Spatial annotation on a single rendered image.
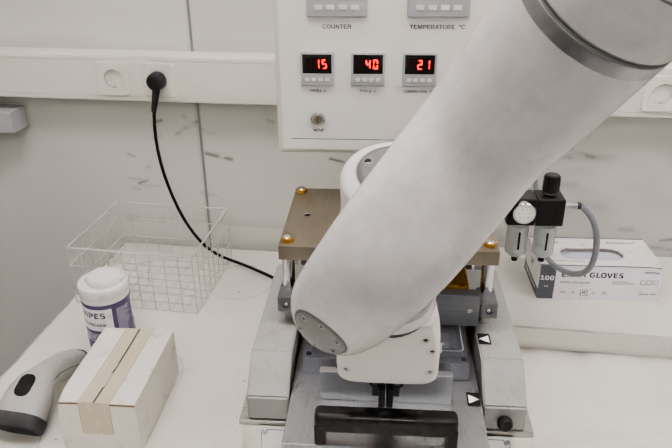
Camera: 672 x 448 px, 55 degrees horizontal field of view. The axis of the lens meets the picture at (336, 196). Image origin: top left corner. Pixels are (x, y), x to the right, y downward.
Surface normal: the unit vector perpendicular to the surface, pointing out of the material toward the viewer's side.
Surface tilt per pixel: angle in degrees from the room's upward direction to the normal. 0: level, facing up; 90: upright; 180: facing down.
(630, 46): 121
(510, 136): 115
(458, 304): 90
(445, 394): 90
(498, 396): 41
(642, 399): 0
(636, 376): 0
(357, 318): 108
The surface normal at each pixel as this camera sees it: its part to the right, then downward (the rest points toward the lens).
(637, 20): -0.29, 0.75
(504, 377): -0.05, -0.43
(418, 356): 0.01, 0.68
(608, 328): 0.00, -0.91
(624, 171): -0.14, 0.40
